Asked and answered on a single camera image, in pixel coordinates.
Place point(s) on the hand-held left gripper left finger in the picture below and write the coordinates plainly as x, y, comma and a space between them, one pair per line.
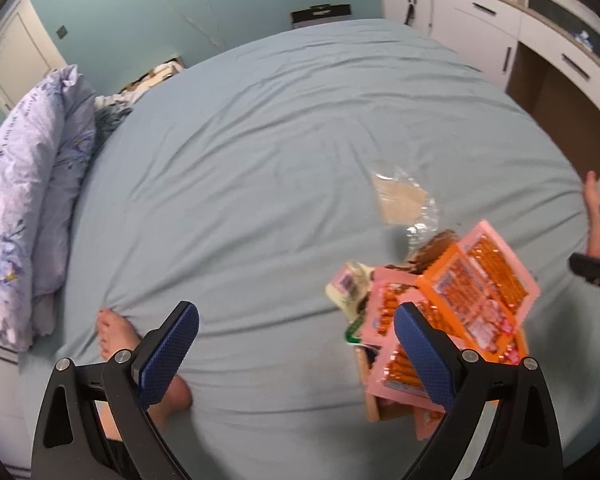
172, 345

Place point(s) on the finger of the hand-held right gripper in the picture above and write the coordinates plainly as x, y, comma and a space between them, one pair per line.
590, 266

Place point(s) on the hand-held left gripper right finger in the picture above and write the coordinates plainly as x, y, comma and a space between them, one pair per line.
422, 350

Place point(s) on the cardboard box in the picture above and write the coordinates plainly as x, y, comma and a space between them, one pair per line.
374, 407

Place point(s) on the beige snack packet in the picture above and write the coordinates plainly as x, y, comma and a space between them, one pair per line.
347, 285

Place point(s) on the person's left foot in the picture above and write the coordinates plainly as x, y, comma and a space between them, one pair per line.
117, 335

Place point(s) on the brown wooden panel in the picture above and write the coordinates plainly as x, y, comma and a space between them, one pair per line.
555, 95

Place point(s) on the clear plastic bag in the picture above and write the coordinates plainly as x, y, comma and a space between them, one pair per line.
402, 200

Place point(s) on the light blue bed sheet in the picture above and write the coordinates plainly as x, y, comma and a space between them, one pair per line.
280, 160

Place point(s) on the floral purple quilt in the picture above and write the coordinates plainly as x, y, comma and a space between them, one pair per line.
25, 185

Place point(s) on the white cabinet unit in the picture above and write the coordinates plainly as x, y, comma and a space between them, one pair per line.
480, 15

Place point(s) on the teal ruffled cloth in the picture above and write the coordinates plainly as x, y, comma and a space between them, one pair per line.
111, 116

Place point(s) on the cluttered bedside stand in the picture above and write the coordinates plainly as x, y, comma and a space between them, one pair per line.
152, 77

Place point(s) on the white door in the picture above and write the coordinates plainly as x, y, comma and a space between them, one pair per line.
15, 55

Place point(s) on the grey wall switch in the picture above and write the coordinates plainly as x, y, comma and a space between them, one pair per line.
62, 32

